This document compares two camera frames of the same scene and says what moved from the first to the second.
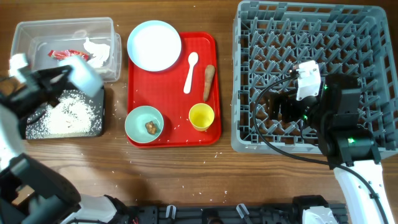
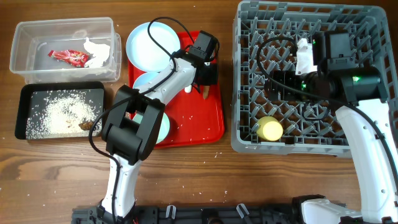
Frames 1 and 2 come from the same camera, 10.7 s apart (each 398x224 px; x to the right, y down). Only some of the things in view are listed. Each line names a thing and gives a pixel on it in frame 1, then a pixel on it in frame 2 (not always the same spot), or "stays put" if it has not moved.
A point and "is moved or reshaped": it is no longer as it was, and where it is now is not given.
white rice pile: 77,114 stays put
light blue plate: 153,45 stays put
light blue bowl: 84,77 to 145,79
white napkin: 101,51 stays put
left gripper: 42,76 to 214,77
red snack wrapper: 60,54 stays put
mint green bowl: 135,121 is moved or reshaped
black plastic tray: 74,114 stays put
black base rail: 232,214 stays put
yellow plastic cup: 201,116 to 269,128
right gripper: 288,101 to 273,91
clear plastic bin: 55,42 stays put
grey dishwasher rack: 272,38 stays put
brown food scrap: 151,127 is moved or reshaped
